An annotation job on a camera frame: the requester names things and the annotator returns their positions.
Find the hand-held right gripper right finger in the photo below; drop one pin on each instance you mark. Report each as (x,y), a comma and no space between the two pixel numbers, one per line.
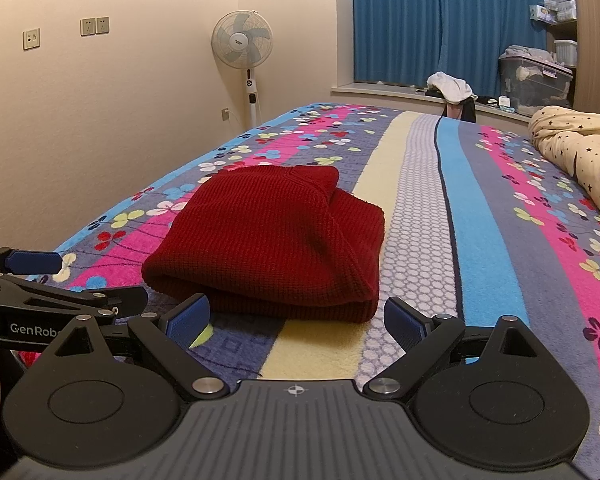
(405,324)

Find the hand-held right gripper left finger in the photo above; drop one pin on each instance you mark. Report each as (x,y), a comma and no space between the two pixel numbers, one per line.
(190,322)

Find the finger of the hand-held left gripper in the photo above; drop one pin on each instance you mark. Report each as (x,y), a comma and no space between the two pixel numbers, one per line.
(80,302)
(32,262)

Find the red knit sweater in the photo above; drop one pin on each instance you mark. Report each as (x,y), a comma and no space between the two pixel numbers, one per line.
(260,240)

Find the dark hanging clothes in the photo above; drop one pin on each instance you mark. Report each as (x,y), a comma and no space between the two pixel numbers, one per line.
(462,110)

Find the white clothes pile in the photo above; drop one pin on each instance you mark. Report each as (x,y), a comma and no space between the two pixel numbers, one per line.
(450,86)

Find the grey folded clothes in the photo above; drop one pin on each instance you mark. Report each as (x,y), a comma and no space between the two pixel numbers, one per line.
(525,53)

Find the floral striped bed blanket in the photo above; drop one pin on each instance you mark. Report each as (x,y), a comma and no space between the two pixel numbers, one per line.
(480,240)

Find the cream star-printed quilt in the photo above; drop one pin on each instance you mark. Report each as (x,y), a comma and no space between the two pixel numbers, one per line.
(580,155)

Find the clear plastic storage box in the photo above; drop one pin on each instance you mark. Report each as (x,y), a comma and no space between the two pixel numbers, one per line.
(535,87)

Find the white standing fan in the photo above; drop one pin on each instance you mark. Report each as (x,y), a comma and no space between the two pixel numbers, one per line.
(242,37)

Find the blue curtain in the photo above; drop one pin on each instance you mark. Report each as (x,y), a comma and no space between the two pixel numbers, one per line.
(430,20)

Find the small white storage bin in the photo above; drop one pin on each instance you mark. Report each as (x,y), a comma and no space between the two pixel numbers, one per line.
(565,52)

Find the wooden shelf unit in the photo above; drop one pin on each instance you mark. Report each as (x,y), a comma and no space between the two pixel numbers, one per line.
(597,35)

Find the white packets on shelf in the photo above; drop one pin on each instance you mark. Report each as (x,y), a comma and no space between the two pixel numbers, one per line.
(555,6)

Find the small wall outlet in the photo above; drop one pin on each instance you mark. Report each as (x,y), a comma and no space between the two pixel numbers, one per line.
(225,114)

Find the beige wall switch plate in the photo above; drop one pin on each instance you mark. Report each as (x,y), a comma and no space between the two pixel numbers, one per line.
(31,39)

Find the beige wall socket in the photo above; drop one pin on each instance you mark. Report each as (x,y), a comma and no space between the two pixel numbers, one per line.
(102,25)
(87,26)

